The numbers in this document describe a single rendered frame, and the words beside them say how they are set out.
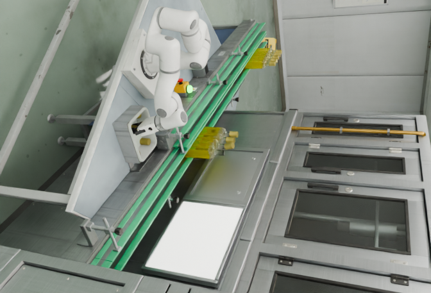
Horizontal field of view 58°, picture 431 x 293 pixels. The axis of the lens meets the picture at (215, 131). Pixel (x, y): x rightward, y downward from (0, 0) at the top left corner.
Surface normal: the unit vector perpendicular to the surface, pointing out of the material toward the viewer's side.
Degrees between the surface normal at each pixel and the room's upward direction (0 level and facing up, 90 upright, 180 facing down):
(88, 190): 0
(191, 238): 90
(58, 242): 90
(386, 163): 90
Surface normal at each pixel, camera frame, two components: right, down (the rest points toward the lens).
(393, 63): -0.33, 0.54
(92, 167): 0.93, 0.04
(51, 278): -0.17, -0.84
